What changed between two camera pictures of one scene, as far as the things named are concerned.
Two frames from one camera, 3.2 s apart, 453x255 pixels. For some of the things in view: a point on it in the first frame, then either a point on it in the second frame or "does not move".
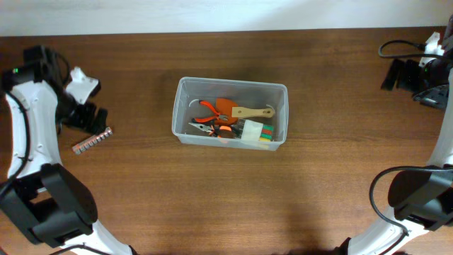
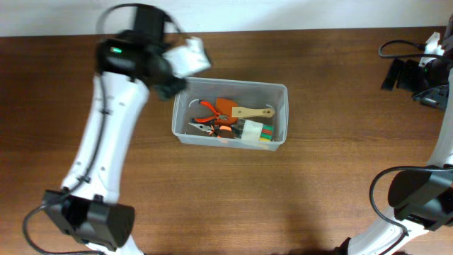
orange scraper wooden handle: x=230 y=108 does not move
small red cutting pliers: x=218 y=116 does not move
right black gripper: x=406 y=68 does not move
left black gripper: x=86 y=121 to x=169 y=91
